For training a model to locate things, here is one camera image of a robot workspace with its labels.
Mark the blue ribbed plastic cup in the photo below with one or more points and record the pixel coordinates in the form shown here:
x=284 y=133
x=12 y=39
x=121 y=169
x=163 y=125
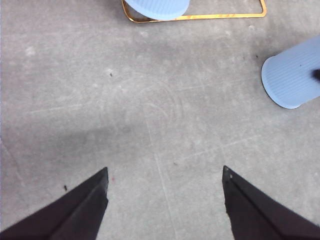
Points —
x=287 y=77
x=160 y=10

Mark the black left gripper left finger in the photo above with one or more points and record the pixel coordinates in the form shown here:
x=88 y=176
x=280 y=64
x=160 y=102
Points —
x=75 y=215

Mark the gold wire cup rack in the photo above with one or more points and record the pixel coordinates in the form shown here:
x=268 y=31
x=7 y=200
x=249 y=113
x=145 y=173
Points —
x=212 y=17

